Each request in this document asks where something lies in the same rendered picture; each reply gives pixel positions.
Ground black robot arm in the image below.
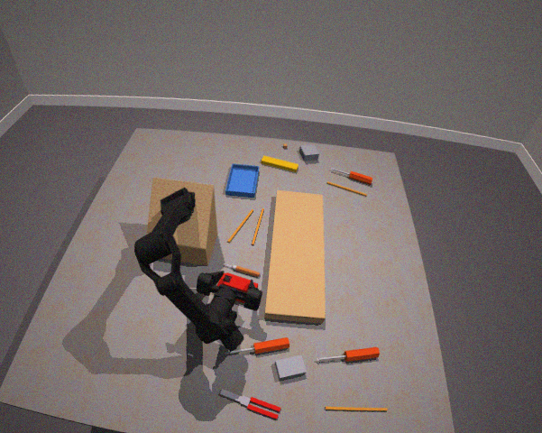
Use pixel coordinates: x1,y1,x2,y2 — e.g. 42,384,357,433
134,188,243,352

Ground orange-handled awl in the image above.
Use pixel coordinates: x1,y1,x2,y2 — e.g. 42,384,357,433
225,337,289,354
331,169,372,185
317,346,380,362

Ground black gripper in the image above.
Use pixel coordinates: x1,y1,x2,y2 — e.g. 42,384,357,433
197,271,262,311

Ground tan wooden panel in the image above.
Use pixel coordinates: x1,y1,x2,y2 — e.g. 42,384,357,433
264,190,326,324

